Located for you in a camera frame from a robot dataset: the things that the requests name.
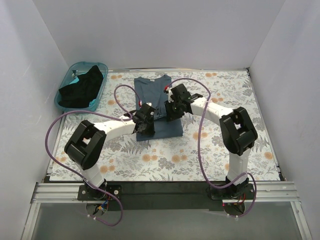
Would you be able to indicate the aluminium frame rail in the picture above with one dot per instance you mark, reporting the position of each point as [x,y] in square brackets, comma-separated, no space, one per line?
[267,191]

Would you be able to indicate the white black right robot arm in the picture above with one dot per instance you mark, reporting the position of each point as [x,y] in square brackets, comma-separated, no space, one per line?
[237,131]

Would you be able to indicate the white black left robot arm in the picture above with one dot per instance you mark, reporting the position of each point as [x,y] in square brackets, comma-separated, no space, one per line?
[86,143]

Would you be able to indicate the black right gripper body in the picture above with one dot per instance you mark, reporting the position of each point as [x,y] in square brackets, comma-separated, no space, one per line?
[171,111]

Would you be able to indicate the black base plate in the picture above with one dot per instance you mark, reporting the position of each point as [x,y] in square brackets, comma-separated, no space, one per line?
[203,201]

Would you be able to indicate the black t shirt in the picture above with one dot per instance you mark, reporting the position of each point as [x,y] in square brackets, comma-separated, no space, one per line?
[86,87]

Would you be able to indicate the teal cloth in bin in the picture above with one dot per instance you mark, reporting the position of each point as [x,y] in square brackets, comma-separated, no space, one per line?
[93,103]

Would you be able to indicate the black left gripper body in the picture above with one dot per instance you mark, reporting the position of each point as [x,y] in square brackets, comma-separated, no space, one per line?
[146,127]

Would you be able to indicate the blue-grey t shirt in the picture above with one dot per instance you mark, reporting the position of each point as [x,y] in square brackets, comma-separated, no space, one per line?
[153,92]

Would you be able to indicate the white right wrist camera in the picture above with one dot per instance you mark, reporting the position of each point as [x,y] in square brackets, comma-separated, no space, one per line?
[168,90]

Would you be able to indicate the floral table mat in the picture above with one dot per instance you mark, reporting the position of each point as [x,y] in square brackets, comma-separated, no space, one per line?
[200,152]

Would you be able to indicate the teal plastic bin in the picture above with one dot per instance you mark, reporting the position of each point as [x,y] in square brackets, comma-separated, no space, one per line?
[70,76]

